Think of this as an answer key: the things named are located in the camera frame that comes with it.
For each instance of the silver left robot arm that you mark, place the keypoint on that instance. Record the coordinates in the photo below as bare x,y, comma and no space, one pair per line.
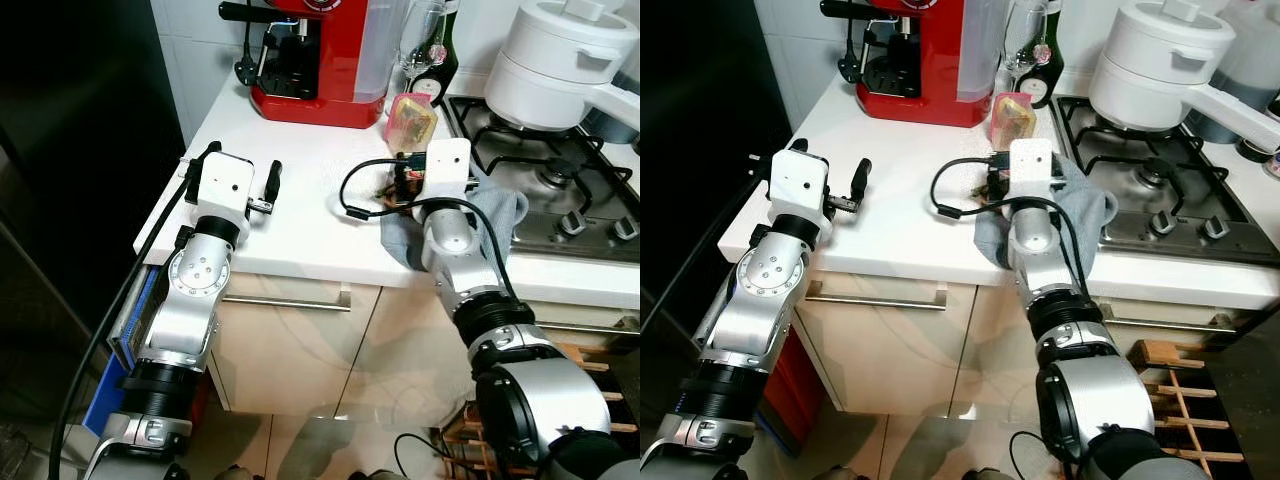
190,290
755,290

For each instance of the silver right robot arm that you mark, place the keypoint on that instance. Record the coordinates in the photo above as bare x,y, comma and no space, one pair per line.
1100,390
520,380

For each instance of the black fridge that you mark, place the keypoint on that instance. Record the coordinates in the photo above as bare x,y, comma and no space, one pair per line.
70,150

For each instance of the pink plastic food container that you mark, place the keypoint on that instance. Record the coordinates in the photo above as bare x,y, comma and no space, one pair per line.
1012,122
412,122

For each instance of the grey cloth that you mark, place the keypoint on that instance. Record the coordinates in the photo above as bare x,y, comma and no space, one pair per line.
505,215
1095,210

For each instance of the dark green bottle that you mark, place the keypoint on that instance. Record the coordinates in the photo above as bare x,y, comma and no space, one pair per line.
1055,70
450,60

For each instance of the red coffee machine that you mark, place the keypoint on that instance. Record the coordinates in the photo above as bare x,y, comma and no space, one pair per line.
940,60
340,60

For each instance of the clear wine glass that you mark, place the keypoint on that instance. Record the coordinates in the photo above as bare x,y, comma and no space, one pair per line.
420,40
1025,40

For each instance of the black hob burner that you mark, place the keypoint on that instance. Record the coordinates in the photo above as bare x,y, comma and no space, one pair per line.
554,175
1156,172

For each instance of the beige kitchen cabinet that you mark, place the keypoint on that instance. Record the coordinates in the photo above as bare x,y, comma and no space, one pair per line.
890,350
290,350

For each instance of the silver hob knob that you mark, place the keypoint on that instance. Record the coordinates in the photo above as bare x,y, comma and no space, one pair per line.
1161,222
572,224
1216,228
626,229

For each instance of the steel gas hob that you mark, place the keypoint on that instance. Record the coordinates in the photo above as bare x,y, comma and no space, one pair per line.
1200,190
590,195

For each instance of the white lidded saucepan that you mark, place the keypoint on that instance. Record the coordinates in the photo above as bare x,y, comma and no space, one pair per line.
1150,60
550,60

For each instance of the red crate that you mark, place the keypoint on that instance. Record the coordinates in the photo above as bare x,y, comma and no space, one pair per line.
795,390
201,390

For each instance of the blue crate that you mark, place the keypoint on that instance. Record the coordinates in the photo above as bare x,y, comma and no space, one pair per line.
108,390

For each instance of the wooden wine rack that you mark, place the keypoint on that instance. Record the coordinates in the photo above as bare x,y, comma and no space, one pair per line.
600,365
1185,400

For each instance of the translucent jug dark base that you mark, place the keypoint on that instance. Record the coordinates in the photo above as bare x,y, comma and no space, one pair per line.
1250,60

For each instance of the dark grey robot torso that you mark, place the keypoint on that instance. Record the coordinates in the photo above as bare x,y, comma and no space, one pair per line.
600,465
1150,460

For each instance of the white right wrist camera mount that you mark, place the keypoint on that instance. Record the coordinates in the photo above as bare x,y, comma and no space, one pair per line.
1033,168
448,168

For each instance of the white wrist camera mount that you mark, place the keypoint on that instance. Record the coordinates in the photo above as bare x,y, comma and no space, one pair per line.
798,185
225,185
1033,168
448,168

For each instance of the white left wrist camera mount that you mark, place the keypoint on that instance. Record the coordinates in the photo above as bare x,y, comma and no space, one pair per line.
798,185
225,185

